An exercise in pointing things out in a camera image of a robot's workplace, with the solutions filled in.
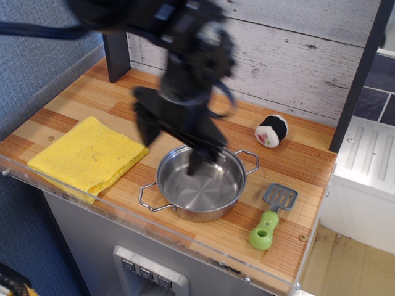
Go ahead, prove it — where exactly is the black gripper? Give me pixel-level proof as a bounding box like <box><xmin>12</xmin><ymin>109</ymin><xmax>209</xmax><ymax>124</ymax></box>
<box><xmin>133</xmin><ymin>87</ymin><xmax>227</xmax><ymax>176</ymax></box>

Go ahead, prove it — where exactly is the yellow towel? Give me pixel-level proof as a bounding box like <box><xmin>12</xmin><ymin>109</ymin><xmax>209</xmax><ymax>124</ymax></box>
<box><xmin>28</xmin><ymin>117</ymin><xmax>149</xmax><ymax>204</ymax></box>

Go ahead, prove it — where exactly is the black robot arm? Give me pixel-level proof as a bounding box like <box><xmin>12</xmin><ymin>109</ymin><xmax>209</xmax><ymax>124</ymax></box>
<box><xmin>68</xmin><ymin>1</ymin><xmax>235</xmax><ymax>175</ymax></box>

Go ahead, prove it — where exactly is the plush sushi roll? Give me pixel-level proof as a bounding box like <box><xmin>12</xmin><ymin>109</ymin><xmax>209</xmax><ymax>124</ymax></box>
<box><xmin>255</xmin><ymin>115</ymin><xmax>289</xmax><ymax>148</ymax></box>

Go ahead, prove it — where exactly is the stainless steel pot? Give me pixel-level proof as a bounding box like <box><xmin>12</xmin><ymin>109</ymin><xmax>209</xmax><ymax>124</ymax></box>
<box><xmin>138</xmin><ymin>145</ymin><xmax>259</xmax><ymax>222</ymax></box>

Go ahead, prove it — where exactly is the clear acrylic front guard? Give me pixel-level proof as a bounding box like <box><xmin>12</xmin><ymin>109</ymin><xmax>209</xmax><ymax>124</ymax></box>
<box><xmin>1</xmin><ymin>150</ymin><xmax>336</xmax><ymax>295</ymax></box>

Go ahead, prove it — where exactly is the silver button panel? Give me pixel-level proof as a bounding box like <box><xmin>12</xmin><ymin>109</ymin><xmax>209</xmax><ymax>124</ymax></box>
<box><xmin>113</xmin><ymin>245</ymin><xmax>189</xmax><ymax>295</ymax></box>

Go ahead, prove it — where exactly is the white side cabinet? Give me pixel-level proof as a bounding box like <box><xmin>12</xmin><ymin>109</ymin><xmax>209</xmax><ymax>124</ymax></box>
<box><xmin>320</xmin><ymin>117</ymin><xmax>394</xmax><ymax>253</ymax></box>

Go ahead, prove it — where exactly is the yellow black object on floor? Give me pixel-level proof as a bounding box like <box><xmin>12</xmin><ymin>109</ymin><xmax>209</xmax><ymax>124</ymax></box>
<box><xmin>1</xmin><ymin>263</ymin><xmax>38</xmax><ymax>296</ymax></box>

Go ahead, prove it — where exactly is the dark left shelf post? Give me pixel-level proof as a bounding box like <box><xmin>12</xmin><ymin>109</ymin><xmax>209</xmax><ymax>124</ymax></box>
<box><xmin>102</xmin><ymin>31</ymin><xmax>131</xmax><ymax>83</ymax></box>

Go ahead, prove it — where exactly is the dark shelf post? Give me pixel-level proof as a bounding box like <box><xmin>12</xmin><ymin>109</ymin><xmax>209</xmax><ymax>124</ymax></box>
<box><xmin>102</xmin><ymin>31</ymin><xmax>131</xmax><ymax>83</ymax></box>
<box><xmin>329</xmin><ymin>0</ymin><xmax>394</xmax><ymax>153</ymax></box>

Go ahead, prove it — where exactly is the green handled grey spatula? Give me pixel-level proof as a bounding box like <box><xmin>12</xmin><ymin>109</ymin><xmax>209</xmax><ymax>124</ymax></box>
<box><xmin>249</xmin><ymin>183</ymin><xmax>299</xmax><ymax>251</ymax></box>

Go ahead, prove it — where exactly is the dark right shelf post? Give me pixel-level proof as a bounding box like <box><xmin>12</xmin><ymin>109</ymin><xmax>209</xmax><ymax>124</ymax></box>
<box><xmin>329</xmin><ymin>0</ymin><xmax>394</xmax><ymax>153</ymax></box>

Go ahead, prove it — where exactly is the black braided cable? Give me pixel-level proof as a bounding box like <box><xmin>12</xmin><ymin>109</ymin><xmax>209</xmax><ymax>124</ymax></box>
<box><xmin>0</xmin><ymin>20</ymin><xmax>90</xmax><ymax>40</ymax></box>

